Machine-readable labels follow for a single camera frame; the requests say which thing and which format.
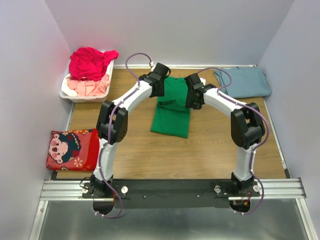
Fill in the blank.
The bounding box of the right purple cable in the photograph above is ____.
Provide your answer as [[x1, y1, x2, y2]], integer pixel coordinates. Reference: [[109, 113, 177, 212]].
[[197, 67, 270, 216]]

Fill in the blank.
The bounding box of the red cartoon folded cloth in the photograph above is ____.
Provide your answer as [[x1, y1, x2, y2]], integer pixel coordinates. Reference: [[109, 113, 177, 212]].
[[46, 128, 100, 172]]

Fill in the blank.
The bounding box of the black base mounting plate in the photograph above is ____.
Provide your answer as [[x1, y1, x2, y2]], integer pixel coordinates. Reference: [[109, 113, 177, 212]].
[[81, 178, 260, 209]]

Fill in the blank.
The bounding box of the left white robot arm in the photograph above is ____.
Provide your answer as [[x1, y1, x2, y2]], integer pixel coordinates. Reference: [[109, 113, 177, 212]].
[[90, 63, 171, 198]]

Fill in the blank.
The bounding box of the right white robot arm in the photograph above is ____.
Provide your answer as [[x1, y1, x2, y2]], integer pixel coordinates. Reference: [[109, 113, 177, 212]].
[[184, 73, 266, 198]]

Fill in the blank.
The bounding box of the green t-shirt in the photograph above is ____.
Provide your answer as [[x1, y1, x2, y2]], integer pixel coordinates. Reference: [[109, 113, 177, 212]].
[[150, 76, 191, 139]]

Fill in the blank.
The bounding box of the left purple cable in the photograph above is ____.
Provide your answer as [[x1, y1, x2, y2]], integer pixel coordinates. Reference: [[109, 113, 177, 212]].
[[94, 52, 155, 219]]

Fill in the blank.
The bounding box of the aluminium rail frame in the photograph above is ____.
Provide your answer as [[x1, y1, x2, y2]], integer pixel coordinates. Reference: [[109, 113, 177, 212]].
[[30, 178, 319, 240]]

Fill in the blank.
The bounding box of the pink t-shirt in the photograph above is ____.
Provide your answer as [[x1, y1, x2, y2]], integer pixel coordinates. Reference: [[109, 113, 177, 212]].
[[67, 74, 111, 97]]

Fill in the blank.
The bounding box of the folded blue t-shirt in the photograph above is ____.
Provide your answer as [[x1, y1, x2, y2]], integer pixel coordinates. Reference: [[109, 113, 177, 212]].
[[214, 67, 272, 99]]

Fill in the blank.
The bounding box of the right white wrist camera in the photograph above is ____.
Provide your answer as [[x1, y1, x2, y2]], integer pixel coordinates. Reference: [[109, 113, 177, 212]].
[[200, 78, 206, 86]]

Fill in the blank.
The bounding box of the white plastic bin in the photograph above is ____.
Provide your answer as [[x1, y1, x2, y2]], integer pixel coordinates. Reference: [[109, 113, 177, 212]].
[[59, 60, 114, 103]]

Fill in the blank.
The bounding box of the magenta t-shirt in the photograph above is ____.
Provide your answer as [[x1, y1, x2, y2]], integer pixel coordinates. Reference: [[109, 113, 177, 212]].
[[68, 47, 119, 82]]

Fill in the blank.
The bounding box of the purple cable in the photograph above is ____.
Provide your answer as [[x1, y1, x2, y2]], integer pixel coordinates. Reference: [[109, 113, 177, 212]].
[[197, 67, 270, 216], [94, 52, 155, 219]]

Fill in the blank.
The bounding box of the white cloth in bin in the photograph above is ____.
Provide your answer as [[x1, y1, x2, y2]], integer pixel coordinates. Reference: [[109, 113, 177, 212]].
[[61, 78, 78, 97]]

